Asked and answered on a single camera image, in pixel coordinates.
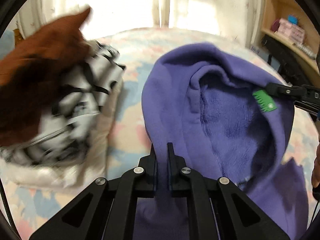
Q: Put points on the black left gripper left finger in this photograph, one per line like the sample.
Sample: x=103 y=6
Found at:
x=106 y=209

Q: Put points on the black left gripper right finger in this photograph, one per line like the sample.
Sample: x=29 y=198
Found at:
x=218 y=209

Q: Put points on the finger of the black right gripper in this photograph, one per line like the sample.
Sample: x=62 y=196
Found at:
x=287 y=93

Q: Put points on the purple hoodie sweatshirt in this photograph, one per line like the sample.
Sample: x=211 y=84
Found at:
x=202 y=101

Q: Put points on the black bag by shelf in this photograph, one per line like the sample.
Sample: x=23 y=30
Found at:
x=291 y=69

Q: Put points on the cream satin folded jacket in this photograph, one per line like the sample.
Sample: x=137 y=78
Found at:
x=88 y=162

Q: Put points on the pink drawer organizer box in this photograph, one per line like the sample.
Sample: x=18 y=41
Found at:
x=291 y=31

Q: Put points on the wooden bookshelf unit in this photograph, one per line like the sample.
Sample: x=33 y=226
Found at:
x=291 y=11

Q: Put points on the pastel floral bed blanket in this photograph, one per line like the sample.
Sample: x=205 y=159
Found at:
x=127 y=139

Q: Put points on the sheer floral window curtain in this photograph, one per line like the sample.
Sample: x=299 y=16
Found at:
x=237 y=20

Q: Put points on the black white patterned folded garment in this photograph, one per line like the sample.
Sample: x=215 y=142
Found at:
x=63 y=132

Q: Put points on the rust brown folded garment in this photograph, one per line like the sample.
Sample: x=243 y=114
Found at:
x=31 y=75

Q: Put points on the blue folded comforter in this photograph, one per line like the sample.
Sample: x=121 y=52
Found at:
x=7 y=43

